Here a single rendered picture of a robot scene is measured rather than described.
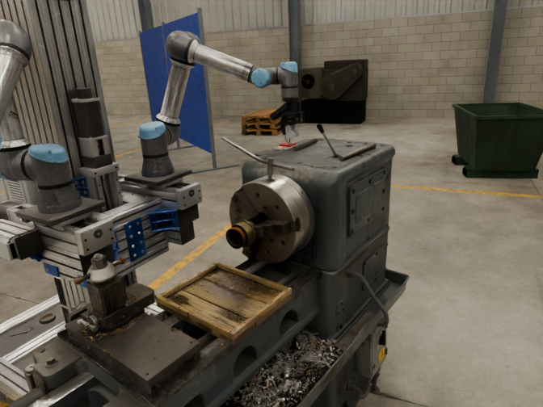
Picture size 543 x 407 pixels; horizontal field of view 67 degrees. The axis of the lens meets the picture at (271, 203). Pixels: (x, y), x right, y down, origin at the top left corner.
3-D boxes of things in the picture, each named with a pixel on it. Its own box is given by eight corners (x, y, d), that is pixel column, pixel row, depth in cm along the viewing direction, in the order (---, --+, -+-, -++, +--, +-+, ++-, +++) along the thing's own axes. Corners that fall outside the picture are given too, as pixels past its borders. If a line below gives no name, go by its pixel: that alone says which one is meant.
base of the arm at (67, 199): (29, 210, 151) (23, 184, 148) (67, 197, 163) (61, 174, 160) (53, 216, 143) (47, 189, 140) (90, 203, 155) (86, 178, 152)
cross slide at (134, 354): (111, 304, 132) (107, 292, 130) (202, 356, 106) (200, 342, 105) (59, 332, 119) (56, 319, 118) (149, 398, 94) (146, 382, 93)
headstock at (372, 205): (312, 205, 227) (310, 136, 213) (395, 222, 199) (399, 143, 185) (240, 245, 183) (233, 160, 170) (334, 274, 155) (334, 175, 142)
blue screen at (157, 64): (137, 136, 977) (120, 31, 898) (170, 132, 1012) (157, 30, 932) (191, 174, 633) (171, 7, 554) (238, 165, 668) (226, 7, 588)
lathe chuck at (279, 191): (243, 239, 171) (245, 167, 158) (306, 266, 154) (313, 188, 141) (229, 247, 164) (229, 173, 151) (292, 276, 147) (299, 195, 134)
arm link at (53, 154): (58, 186, 143) (49, 148, 139) (25, 186, 146) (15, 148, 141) (79, 176, 154) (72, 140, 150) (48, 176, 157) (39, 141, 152)
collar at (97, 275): (107, 265, 115) (105, 256, 114) (123, 273, 111) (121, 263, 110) (80, 277, 110) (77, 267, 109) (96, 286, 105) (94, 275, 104)
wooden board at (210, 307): (218, 270, 162) (217, 261, 161) (292, 298, 141) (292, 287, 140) (156, 306, 140) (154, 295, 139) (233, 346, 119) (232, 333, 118)
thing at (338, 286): (313, 334, 256) (312, 205, 227) (386, 365, 228) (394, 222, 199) (252, 396, 212) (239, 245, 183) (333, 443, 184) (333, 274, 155)
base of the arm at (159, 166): (134, 175, 190) (131, 154, 187) (158, 167, 202) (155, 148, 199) (157, 178, 183) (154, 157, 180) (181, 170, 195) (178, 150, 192)
